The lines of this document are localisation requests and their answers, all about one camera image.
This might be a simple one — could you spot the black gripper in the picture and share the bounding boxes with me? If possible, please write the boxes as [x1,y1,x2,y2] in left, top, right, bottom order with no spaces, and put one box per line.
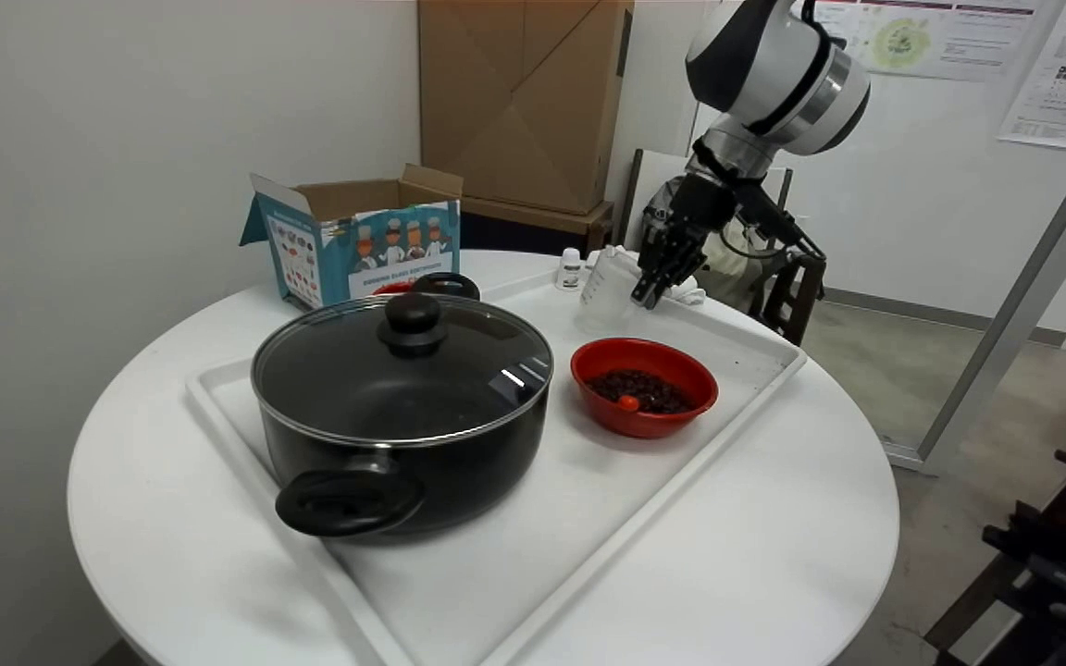
[630,170,740,312]

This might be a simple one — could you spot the large brown cardboard box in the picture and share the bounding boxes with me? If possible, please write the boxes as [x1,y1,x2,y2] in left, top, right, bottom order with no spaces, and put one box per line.
[416,0,635,222]

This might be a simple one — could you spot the dark coffee beans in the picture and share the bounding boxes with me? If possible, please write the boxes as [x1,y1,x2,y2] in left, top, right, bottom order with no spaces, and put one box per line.
[588,367,699,417]

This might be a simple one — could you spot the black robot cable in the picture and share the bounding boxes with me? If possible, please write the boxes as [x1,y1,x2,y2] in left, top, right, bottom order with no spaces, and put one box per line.
[727,166,830,272]

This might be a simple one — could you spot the blue printed cardboard box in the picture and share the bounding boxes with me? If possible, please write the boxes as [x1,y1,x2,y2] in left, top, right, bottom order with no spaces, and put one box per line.
[237,164,465,313]

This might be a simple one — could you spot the dark wooden chair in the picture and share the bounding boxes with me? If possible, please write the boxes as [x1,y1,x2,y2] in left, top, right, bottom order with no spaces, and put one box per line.
[748,248,830,348]

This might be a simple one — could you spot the red bowl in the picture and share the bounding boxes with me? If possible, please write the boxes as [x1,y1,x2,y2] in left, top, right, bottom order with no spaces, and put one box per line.
[567,333,727,440]

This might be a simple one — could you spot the grey metal post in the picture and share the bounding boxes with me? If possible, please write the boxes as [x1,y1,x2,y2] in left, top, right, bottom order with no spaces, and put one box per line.
[915,95,1066,477]

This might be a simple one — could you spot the glass pot lid black knob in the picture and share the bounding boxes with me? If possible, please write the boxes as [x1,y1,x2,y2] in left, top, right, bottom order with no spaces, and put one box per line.
[247,288,560,450]

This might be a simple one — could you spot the small white pill bottle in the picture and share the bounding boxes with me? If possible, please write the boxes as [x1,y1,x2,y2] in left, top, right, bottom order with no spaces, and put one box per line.
[555,245,588,293]

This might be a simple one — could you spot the black cooking pot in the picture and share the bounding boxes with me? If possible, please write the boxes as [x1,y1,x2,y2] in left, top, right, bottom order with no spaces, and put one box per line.
[247,367,555,547]

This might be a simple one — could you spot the white towel red stripes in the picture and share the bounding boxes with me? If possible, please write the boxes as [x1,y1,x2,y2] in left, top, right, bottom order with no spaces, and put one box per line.
[660,272,709,308]

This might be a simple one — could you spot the white plastic tray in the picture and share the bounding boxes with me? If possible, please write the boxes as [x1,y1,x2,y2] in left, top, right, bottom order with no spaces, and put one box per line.
[186,272,812,666]

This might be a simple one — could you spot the wall poster green circle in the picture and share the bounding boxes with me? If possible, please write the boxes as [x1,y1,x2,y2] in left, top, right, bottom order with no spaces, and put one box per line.
[818,0,1044,84]

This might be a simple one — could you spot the clear plastic measuring cup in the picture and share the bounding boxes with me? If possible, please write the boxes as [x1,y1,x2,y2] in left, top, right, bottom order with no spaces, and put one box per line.
[576,245,651,328]

